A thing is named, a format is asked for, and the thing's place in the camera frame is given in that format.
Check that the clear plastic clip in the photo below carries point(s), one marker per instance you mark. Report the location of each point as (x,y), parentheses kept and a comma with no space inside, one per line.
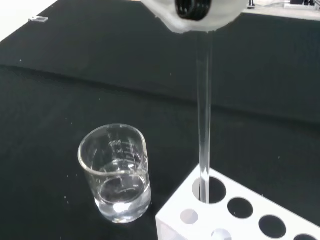
(38,19)

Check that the white test tube rack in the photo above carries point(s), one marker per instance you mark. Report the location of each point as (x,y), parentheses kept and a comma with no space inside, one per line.
(237,212)

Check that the clear glass beaker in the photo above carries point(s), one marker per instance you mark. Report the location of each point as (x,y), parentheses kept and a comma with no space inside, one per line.
(117,175)

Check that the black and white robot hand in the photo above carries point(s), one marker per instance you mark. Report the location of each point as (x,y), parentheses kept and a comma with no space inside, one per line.
(200,15)

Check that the black bench cloth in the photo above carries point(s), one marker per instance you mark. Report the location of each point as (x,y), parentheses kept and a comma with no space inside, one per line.
(100,87)

